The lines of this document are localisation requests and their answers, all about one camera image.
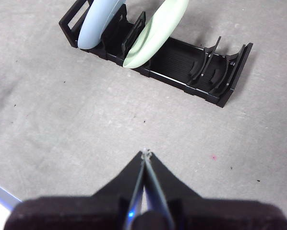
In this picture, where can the pale green round plate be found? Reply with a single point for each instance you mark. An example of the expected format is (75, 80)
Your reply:
(155, 36)

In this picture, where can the pale blue round plate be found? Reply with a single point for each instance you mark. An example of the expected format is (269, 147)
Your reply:
(95, 24)

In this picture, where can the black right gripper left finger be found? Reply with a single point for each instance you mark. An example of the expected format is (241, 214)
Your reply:
(86, 213)

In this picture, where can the black plastic plate rack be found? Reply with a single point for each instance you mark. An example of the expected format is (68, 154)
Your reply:
(177, 62)

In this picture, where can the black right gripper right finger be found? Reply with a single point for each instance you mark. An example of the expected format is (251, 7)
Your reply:
(218, 215)

